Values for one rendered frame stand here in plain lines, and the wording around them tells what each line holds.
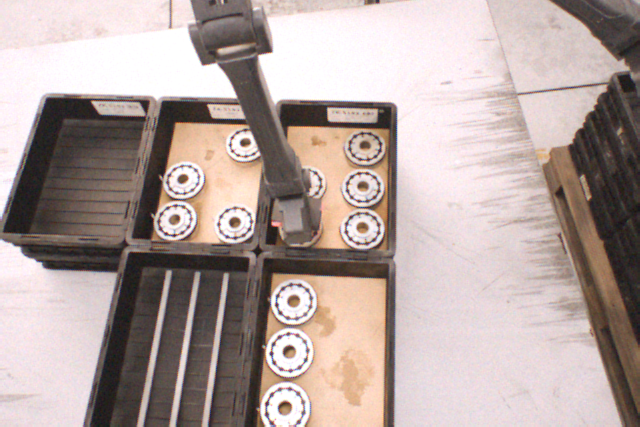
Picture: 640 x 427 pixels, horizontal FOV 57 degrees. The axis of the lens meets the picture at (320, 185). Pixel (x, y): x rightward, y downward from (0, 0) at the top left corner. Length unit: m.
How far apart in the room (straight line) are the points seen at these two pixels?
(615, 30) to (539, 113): 1.59
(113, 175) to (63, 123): 0.23
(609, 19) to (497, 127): 0.73
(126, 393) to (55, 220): 0.47
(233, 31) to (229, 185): 0.70
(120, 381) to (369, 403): 0.54
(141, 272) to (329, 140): 0.56
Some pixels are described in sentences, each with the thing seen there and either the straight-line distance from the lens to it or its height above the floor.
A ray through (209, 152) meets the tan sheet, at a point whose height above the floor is 0.83.
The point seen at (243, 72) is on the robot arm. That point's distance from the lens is 0.91.
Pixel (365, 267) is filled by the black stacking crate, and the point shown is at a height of 0.90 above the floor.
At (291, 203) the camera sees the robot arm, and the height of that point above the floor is 1.08.
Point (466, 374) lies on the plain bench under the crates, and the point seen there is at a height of 0.70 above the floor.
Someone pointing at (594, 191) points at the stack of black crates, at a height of 0.23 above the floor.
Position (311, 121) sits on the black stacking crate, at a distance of 1.53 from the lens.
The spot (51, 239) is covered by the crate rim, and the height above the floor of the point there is 0.93.
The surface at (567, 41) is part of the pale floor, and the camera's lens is 2.95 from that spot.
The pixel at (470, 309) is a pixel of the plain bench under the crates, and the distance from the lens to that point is 1.52.
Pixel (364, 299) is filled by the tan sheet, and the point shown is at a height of 0.83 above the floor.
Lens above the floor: 2.14
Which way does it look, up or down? 63 degrees down
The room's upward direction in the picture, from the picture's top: 6 degrees counter-clockwise
